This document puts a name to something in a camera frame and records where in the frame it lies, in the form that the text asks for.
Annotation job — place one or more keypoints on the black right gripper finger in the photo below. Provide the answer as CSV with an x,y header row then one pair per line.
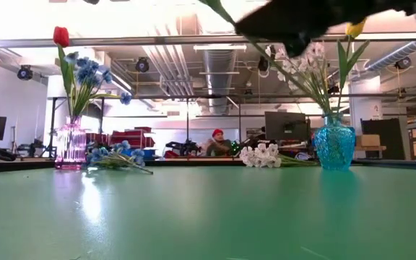
x,y
251,25

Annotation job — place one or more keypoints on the white flower bunch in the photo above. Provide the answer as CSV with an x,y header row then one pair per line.
x,y
262,156
302,68

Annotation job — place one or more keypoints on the blue flower bunch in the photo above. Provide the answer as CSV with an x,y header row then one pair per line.
x,y
116,155
85,76

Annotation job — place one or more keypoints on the red tulip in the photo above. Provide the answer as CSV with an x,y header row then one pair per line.
x,y
61,36

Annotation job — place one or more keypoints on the purple glass vase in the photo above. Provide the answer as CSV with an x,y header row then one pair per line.
x,y
70,144

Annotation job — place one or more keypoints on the black background robot arm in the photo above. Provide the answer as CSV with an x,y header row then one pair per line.
x,y
184,148

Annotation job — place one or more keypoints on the blue glass vase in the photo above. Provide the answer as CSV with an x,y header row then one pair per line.
x,y
334,144

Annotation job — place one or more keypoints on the white ceiling light bar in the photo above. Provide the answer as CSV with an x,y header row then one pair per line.
x,y
219,47

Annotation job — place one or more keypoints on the gray overhead beam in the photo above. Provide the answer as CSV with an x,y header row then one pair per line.
x,y
157,40

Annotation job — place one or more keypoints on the large black monitor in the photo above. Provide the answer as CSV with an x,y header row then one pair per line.
x,y
285,125

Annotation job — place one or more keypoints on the person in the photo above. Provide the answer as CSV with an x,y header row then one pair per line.
x,y
219,144

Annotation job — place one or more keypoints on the cardboard box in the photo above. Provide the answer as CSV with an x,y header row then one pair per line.
x,y
369,140

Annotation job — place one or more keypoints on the black standing panel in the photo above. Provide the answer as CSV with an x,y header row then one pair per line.
x,y
385,139

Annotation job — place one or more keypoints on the red storage rack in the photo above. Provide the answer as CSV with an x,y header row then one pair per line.
x,y
132,138

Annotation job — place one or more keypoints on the green table mat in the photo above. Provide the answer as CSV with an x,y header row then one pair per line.
x,y
208,216

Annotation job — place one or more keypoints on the wide silver ceiling duct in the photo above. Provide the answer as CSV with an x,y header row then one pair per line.
x,y
219,79

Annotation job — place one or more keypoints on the slim ribbed silver duct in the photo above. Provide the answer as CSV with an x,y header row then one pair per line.
x,y
395,55

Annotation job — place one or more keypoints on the black table frame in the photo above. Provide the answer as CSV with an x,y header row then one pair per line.
x,y
13,165

